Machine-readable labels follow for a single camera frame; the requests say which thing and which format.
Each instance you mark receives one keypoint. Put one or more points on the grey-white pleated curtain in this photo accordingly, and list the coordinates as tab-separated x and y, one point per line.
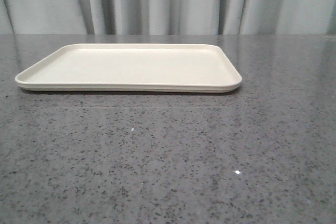
167	17

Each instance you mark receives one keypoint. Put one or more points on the cream rectangular plastic tray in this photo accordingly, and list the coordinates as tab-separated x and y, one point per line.
199	68

